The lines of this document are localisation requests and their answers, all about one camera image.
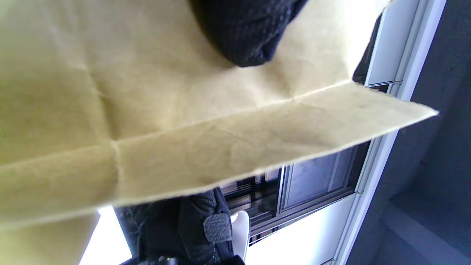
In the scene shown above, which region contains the person's right hand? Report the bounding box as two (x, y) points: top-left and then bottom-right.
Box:
(114, 188), (245, 265)

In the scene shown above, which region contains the person's left hand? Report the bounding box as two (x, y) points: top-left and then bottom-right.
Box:
(190, 0), (309, 68)

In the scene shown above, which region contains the brown paper bag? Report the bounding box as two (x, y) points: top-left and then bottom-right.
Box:
(0, 0), (439, 265)

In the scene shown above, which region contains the black white right hand controller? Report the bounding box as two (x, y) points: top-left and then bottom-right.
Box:
(231, 211), (251, 260)

